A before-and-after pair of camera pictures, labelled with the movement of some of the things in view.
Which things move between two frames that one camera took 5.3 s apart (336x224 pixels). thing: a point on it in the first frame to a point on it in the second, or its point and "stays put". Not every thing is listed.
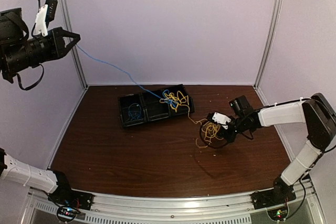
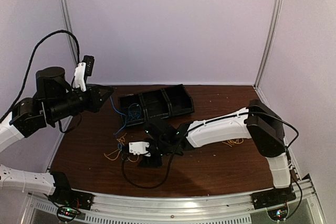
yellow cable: [210, 130] to [121, 139]
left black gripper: [60, 50] to [94, 100]
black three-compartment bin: [140, 107] stays put
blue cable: [164, 97] to [119, 146]
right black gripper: [230, 138] to [146, 162]
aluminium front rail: [233, 209] stays put
